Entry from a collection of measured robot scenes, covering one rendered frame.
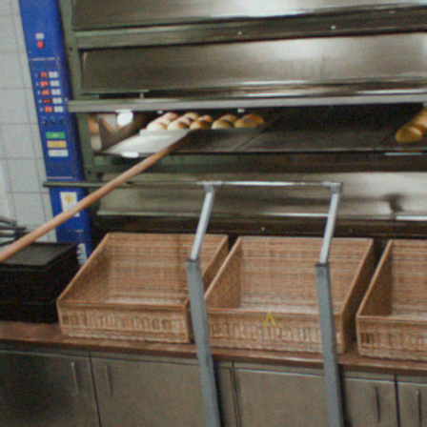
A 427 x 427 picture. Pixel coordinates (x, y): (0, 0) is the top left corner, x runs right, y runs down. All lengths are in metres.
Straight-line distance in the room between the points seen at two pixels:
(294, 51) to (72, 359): 1.46
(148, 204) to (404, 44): 1.26
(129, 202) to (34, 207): 0.48
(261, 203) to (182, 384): 0.78
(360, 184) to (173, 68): 0.86
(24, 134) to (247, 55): 1.10
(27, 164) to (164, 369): 1.20
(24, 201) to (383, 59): 1.74
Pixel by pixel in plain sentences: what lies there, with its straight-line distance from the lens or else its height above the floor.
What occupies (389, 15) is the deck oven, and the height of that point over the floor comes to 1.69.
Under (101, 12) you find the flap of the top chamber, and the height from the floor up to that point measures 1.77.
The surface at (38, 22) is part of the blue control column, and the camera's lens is 4.64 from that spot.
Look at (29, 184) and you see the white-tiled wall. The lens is 4.88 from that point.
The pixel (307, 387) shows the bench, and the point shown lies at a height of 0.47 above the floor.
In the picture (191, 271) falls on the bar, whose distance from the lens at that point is 3.90.
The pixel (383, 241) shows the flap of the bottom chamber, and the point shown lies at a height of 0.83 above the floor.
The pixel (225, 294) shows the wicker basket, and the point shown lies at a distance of 4.30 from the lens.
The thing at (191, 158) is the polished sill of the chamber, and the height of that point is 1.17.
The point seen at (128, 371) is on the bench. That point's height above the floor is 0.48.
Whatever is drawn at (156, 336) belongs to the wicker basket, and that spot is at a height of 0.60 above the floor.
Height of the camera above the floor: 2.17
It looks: 16 degrees down
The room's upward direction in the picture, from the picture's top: 7 degrees counter-clockwise
